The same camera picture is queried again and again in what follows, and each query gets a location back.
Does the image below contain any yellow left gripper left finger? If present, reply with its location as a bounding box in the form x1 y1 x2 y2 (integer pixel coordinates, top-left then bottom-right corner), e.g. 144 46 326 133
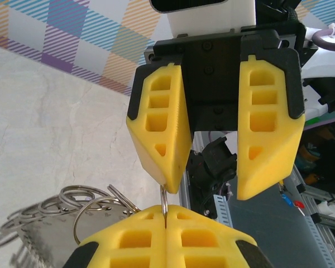
63 205 168 268

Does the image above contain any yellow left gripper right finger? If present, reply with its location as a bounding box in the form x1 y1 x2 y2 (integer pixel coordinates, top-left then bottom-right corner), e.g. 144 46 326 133
165 205 274 268

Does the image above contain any metal key ring chain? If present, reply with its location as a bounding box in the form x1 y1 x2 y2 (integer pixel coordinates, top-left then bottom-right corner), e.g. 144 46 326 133
0 183 170 250

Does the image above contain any grey metal base sheet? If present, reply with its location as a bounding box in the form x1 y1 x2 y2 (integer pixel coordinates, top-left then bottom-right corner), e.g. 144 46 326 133
226 164 324 268

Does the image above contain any silver metal tag plate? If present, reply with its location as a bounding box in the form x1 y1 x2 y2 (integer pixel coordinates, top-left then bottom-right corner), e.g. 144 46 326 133
15 205 137 268

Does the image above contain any perforated grey cable duct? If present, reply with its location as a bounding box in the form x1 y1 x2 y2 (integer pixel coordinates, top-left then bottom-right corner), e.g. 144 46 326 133
213 194 236 229

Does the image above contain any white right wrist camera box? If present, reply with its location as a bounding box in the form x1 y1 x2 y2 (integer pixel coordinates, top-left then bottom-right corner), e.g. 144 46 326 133
148 0 257 37

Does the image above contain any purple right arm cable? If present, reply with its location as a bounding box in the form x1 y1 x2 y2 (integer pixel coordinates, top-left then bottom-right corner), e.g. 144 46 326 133
313 27 335 52

